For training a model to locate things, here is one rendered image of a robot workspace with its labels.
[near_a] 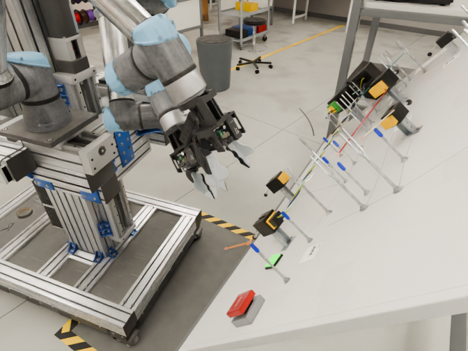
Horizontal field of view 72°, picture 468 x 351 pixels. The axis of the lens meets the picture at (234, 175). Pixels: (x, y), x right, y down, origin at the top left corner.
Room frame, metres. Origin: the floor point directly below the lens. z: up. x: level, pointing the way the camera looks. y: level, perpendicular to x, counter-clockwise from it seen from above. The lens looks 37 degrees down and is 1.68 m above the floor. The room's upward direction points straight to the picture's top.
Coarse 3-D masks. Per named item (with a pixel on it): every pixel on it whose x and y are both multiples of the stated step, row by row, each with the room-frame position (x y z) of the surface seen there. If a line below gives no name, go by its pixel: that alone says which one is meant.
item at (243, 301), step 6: (240, 294) 0.37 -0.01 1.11; (246, 294) 0.36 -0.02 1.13; (252, 294) 0.35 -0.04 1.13; (240, 300) 0.35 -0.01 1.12; (246, 300) 0.34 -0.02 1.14; (252, 300) 0.35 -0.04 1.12; (234, 306) 0.34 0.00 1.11; (240, 306) 0.33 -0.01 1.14; (246, 306) 0.33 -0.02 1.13; (228, 312) 0.33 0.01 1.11; (234, 312) 0.32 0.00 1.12; (240, 312) 0.32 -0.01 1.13; (246, 312) 0.32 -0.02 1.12
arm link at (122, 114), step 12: (96, 12) 1.03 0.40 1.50; (108, 24) 1.00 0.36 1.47; (108, 36) 0.98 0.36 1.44; (120, 36) 1.00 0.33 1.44; (108, 48) 0.96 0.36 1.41; (120, 48) 0.97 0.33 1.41; (108, 60) 0.95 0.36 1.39; (108, 96) 0.90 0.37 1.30; (120, 96) 0.88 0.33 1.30; (132, 96) 0.91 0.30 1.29; (108, 108) 0.87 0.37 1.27; (120, 108) 0.86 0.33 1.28; (132, 108) 0.87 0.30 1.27; (108, 120) 0.84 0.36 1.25; (120, 120) 0.84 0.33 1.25; (132, 120) 0.85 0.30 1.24
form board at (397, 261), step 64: (448, 64) 0.94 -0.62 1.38; (448, 128) 0.52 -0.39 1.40; (320, 192) 0.70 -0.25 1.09; (384, 192) 0.45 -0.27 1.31; (448, 192) 0.33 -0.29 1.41; (256, 256) 0.58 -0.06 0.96; (320, 256) 0.38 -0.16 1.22; (384, 256) 0.28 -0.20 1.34; (448, 256) 0.22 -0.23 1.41; (256, 320) 0.30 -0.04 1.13; (320, 320) 0.22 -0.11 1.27; (384, 320) 0.19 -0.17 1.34
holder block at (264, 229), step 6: (270, 210) 0.56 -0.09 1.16; (264, 216) 0.56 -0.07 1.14; (258, 222) 0.54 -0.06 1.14; (264, 222) 0.53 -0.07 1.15; (282, 222) 0.54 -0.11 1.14; (258, 228) 0.54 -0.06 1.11; (264, 228) 0.53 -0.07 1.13; (270, 228) 0.52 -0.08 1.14; (276, 228) 0.52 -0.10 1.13; (264, 234) 0.53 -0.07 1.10; (270, 234) 0.52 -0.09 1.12
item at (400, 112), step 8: (400, 104) 0.66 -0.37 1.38; (408, 104) 0.69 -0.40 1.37; (392, 112) 0.63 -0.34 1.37; (400, 112) 0.64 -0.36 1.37; (408, 112) 0.65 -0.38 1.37; (400, 120) 0.62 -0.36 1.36; (408, 120) 0.64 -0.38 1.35; (400, 128) 0.64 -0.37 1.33; (408, 128) 0.62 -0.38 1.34; (416, 128) 0.62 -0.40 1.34; (408, 136) 0.62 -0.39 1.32
